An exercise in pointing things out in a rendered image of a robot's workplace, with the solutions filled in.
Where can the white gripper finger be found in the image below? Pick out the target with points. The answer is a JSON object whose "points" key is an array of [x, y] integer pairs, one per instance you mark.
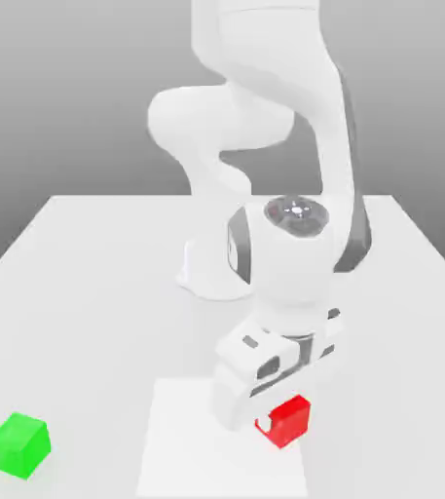
{"points": [[264, 422]]}

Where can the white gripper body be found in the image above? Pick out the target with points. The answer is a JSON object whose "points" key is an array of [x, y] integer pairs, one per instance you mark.
{"points": [[231, 401]]}

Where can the small red cube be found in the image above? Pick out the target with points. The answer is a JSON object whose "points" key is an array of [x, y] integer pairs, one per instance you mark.
{"points": [[289, 423]]}

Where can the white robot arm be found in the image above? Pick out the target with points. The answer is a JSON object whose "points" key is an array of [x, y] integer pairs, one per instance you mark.
{"points": [[268, 117]]}

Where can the small green cube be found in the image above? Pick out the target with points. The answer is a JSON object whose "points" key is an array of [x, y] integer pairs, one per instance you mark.
{"points": [[18, 448]]}

